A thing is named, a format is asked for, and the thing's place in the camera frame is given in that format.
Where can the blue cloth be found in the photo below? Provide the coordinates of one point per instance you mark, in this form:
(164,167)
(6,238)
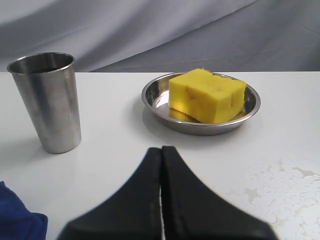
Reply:
(16,221)

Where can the yellow sponge block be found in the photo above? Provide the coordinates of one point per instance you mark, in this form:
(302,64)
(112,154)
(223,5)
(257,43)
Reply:
(206,97)

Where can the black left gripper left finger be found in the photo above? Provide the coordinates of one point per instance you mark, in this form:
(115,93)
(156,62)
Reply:
(131,213)

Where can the round steel dish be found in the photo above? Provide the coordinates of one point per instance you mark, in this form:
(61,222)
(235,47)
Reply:
(155,96)

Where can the steel tumbler cup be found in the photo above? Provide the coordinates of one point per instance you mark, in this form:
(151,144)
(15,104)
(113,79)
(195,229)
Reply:
(47,85)

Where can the grey backdrop cloth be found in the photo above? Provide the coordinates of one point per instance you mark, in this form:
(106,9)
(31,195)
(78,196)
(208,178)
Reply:
(165,35)

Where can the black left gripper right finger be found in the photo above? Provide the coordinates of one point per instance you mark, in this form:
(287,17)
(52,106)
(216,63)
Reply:
(191,211)

